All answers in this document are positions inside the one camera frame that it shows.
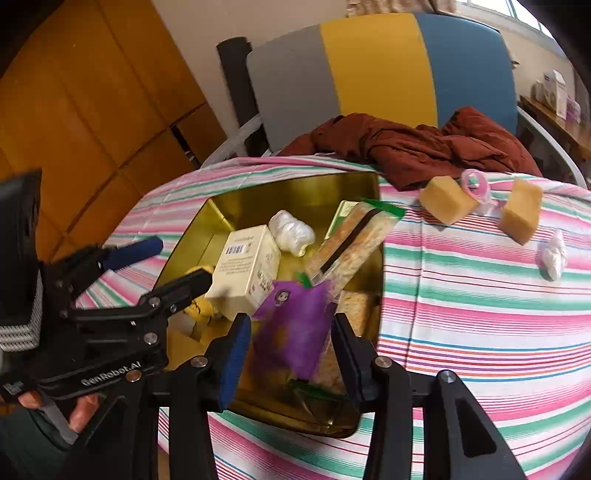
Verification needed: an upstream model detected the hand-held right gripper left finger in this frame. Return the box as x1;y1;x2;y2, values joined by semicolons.
60;313;253;480

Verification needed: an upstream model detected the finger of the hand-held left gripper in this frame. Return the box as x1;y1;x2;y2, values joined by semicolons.
46;236;165;282
60;269;216;334

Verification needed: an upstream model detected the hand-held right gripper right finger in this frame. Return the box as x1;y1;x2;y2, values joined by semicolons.
333;313;515;480

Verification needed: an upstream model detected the yellow knit sock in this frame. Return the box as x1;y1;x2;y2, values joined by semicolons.
182;265;222;321

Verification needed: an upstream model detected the clear cracker packet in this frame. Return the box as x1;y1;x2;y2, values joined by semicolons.
309;288;384;398

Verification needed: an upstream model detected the purple bag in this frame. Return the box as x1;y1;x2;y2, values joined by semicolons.
252;277;340;379

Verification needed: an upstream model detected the cream cardboard box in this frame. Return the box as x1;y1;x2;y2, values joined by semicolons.
204;224;282;321

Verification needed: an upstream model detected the black striped cracker packet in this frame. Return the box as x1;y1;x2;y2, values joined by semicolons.
305;198;407;296

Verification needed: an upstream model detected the green and yellow carton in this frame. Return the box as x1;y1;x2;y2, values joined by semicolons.
325;200;365;241

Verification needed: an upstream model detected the gold metal tin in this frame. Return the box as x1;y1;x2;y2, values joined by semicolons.
154;172;384;439

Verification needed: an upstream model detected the yellow sponge block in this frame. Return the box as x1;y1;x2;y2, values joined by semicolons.
419;175;478;226
498;178;544;245

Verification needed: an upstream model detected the pink tape roll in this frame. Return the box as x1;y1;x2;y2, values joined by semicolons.
459;169;492;215

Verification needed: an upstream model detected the white plastic bag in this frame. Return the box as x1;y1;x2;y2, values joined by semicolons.
538;228;568;281
269;210;317;256

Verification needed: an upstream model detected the person's left hand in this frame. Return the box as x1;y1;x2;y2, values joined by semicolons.
16;390;102;435

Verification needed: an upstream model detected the white sponge block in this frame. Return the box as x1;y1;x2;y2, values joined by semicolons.
173;316;201;342

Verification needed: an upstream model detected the striped tablecloth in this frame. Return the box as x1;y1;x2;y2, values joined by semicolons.
74;156;591;480

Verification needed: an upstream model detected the wooden wardrobe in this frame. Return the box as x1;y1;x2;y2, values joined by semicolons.
0;0;232;259

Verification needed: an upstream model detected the rust brown cloth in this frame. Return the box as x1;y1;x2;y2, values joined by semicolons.
277;107;543;191

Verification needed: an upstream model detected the grey yellow blue chair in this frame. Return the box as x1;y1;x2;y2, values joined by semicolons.
201;13;589;185

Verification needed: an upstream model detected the wooden desk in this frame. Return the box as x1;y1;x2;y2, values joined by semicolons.
519;95;591;162

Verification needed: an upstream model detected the beige star print curtain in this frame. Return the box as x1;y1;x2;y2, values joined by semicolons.
346;0;458;17

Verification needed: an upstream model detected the window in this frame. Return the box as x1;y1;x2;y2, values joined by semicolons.
462;0;555;33

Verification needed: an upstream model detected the black post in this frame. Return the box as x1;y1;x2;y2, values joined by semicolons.
217;38;273;158

